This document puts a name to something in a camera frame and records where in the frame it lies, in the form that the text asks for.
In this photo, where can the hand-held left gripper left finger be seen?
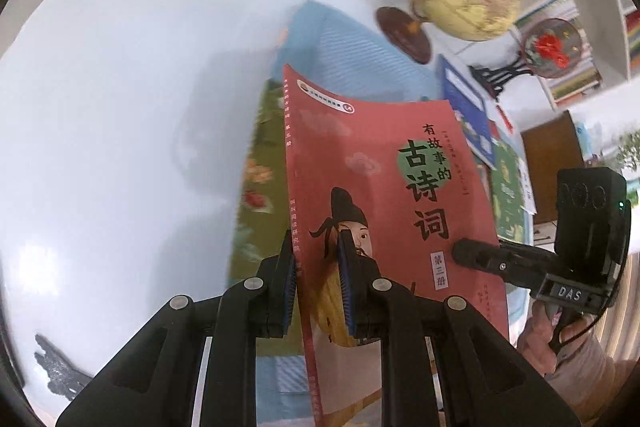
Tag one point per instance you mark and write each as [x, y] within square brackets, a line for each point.
[287, 292]

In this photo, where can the dark green storybook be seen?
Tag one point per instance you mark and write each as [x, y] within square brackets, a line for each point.
[505, 187]

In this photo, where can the blue storybook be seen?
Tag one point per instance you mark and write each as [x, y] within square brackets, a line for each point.
[467, 107]

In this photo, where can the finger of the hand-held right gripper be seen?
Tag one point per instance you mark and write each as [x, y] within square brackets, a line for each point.
[490, 259]

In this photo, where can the person's right forearm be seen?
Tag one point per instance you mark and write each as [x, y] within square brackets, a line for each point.
[585, 372]

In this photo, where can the salmon red poetry book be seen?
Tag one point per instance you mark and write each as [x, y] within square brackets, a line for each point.
[400, 207]

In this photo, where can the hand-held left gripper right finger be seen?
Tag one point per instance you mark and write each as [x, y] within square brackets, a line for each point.
[347, 292]

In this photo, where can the person's right hand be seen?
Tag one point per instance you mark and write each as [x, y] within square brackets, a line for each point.
[537, 342]

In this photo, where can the olive green floral book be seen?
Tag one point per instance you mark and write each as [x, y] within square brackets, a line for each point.
[255, 217]

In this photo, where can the red tassel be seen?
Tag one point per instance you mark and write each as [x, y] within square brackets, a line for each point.
[506, 119]

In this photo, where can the embroidered fan on black stand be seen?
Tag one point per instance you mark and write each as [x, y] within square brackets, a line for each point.
[550, 47]

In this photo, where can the brown wooden cabinet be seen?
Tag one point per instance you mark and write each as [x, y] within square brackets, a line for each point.
[550, 157]

